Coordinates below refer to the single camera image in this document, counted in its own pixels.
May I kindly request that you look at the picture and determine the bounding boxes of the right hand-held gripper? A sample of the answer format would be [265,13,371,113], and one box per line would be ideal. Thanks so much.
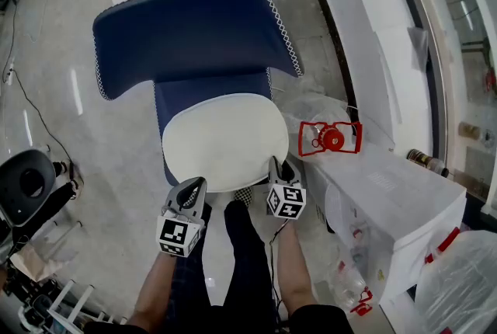
[266,155,308,221]

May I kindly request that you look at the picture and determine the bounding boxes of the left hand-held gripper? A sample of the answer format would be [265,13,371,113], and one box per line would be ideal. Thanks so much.
[156,176,208,259]

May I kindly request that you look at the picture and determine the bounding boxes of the white round cushion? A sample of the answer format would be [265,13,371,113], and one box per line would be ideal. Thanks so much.
[162,93,290,193]

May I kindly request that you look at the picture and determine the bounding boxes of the navy blue chair white trim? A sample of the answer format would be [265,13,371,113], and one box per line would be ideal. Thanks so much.
[92,0,304,193]

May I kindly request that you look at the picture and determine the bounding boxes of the person's left forearm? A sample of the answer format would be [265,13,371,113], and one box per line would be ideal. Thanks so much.
[127,249,188,325]

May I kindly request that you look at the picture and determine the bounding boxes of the person's right forearm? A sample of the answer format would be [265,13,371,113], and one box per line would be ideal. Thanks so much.
[276,221,320,320]

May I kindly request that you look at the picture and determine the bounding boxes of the checkered shoe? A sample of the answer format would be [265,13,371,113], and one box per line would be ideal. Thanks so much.
[232,186,255,210]

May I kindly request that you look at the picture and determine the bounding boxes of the person's left leg dark trousers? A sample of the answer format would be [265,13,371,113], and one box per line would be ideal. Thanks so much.
[170,203,214,325]

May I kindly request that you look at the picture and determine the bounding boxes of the person's leg dark trousers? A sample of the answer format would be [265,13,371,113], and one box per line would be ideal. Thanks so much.
[211,200,280,312]
[170,203,214,325]

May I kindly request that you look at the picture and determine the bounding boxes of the person's right leg dark trousers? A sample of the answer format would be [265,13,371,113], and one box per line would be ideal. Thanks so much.
[211,200,280,312]

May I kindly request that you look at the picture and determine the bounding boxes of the clear plastic bag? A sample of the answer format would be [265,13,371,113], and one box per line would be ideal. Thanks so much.
[279,95,359,163]

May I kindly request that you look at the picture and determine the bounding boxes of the person's black top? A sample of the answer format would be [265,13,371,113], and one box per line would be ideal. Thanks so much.
[83,301,354,334]

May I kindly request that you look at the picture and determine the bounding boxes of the white foam box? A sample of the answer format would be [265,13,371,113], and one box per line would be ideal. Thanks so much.
[305,145,467,304]

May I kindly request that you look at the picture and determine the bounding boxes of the red plastic clip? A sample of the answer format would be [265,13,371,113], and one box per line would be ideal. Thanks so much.
[349,287,374,317]
[424,226,462,266]

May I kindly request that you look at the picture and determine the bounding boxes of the dark glass bottle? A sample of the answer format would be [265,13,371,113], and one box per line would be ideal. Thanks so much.
[406,148,450,178]

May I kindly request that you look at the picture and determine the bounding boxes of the black round stool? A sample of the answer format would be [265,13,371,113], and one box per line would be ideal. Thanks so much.
[0,148,81,244]

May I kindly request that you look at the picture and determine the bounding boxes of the white curved ledge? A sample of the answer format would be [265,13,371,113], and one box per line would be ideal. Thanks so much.
[297,0,442,155]

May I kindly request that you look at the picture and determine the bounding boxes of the large white plastic bag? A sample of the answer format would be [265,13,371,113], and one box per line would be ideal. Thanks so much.
[413,229,497,334]

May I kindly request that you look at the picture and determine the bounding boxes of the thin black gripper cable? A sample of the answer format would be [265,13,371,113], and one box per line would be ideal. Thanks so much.
[268,218,297,328]

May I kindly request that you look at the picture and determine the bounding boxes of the red plastic frame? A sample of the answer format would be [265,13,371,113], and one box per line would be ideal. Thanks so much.
[297,120,364,158]

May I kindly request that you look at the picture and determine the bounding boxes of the white wire rack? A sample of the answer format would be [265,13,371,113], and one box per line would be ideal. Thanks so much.
[45,279,129,330]

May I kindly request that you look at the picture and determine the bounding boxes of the black floor cable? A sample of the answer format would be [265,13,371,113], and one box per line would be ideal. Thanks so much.
[2,67,81,186]

